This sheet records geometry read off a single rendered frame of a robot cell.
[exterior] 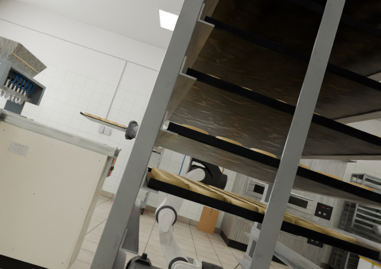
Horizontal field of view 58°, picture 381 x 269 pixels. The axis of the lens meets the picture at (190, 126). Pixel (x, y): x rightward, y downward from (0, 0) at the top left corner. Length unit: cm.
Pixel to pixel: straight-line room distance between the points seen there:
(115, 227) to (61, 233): 183
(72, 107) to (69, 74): 65
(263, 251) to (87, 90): 640
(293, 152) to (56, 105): 651
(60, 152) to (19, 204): 39
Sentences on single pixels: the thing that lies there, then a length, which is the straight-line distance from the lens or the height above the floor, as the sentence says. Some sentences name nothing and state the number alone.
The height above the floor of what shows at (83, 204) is 51.
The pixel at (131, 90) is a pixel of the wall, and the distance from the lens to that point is 669.
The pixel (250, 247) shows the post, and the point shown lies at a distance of 121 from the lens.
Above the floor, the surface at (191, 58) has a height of 113.
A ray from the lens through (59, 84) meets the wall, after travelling 701.
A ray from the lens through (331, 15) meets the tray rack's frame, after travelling 65.
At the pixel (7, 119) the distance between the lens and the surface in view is 243.
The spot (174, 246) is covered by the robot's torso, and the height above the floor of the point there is 40.
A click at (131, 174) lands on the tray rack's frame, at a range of 51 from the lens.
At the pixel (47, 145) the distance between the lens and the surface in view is 232.
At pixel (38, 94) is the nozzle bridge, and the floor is 110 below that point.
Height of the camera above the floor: 90
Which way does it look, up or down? 7 degrees up
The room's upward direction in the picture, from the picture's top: 18 degrees clockwise
